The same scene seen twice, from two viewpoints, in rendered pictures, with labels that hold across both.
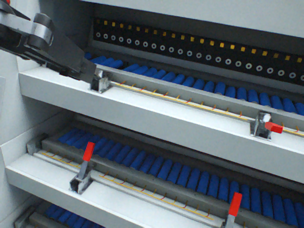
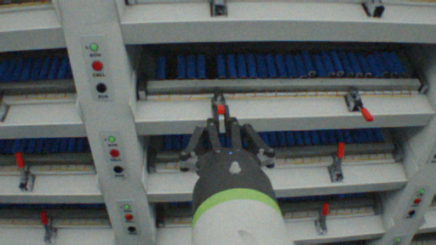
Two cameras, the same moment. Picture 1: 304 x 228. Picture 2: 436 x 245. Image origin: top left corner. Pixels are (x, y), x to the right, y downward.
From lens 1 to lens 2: 0.46 m
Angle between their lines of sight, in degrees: 30
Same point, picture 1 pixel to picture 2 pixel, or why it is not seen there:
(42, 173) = (180, 184)
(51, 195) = not seen: hidden behind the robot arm
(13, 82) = (130, 131)
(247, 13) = (337, 33)
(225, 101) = (324, 86)
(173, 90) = (280, 87)
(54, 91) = (178, 125)
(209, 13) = (308, 36)
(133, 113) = (260, 122)
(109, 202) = not seen: hidden behind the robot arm
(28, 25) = (268, 161)
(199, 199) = (311, 151)
